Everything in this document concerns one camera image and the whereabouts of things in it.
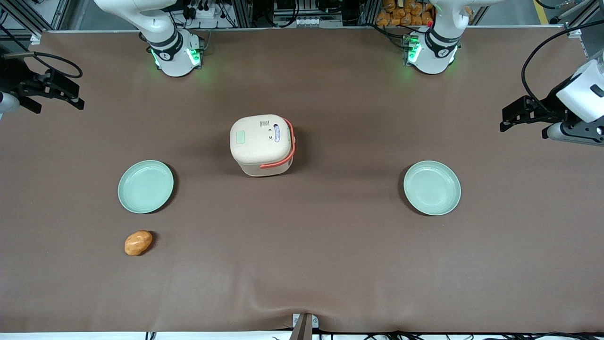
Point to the metal table edge bracket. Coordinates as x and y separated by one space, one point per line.
304 327

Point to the light green round plate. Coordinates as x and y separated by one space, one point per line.
432 188
145 186

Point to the golden brown bread roll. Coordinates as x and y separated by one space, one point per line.
138 243

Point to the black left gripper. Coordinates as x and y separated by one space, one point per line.
550 104

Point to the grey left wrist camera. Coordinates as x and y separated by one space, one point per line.
554 131

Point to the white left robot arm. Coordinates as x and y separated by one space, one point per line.
436 47

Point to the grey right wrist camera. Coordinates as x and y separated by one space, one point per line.
7 103

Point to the brown table mat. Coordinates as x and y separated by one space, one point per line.
302 264

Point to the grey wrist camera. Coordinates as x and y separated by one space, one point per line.
7 103
554 131

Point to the bag of orange bread rolls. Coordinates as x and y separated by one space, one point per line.
406 14

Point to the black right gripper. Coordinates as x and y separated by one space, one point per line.
12 79

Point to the white power strip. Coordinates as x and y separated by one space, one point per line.
205 12

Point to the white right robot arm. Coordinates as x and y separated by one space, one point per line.
165 42

